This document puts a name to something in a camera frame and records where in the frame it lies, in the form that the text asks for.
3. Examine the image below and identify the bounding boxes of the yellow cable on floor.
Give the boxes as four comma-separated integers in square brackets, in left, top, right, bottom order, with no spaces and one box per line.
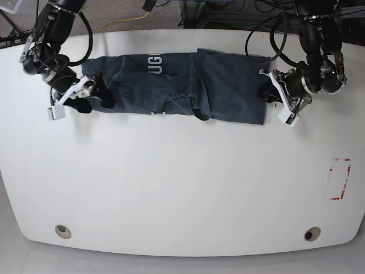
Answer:
[98,10,149,34]

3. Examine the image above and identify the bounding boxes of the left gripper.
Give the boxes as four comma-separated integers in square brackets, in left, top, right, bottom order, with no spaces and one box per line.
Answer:
[257,69,317,103]

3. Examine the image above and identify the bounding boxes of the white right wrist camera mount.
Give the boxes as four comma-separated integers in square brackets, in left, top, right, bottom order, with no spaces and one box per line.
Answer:
[47,76,96,120]

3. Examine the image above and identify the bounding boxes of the clear plastic storage box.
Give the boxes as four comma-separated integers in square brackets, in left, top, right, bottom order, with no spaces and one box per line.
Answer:
[0,0,22,14]

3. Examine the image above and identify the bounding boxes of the black tripod stand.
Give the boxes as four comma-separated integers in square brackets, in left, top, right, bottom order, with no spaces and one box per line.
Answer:
[1,11,33,49]

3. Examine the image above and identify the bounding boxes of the table cable grommet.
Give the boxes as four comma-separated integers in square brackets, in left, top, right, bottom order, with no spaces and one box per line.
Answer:
[55,224,72,239]
[304,227,321,241]

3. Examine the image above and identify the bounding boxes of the left table cable grommet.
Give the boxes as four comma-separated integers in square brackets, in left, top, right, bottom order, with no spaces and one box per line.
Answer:
[55,224,72,239]

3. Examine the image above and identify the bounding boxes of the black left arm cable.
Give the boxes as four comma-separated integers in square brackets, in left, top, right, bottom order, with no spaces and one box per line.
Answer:
[245,0,307,71]

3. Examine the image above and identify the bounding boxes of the black box under table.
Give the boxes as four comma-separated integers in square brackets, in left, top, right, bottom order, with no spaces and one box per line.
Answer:
[182,19,205,29]

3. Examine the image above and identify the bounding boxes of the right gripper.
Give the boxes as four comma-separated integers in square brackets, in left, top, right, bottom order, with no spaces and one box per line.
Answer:
[39,65,115,114]

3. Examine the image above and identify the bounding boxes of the dark blue T-shirt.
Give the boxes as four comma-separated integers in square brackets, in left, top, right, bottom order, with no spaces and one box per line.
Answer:
[65,47,272,126]

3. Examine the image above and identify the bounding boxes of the right table cable grommet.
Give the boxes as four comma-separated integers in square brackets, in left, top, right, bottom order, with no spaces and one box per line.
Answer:
[304,227,321,241]

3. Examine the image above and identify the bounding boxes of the red tape rectangle marking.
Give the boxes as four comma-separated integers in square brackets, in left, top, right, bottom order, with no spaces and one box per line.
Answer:
[326,158,352,201]

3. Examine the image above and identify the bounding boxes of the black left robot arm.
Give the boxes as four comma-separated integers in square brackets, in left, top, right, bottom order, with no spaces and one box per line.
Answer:
[270,1,347,102]

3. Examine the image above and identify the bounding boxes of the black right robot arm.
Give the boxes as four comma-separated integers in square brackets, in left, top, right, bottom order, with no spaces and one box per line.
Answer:
[19,1,115,120]

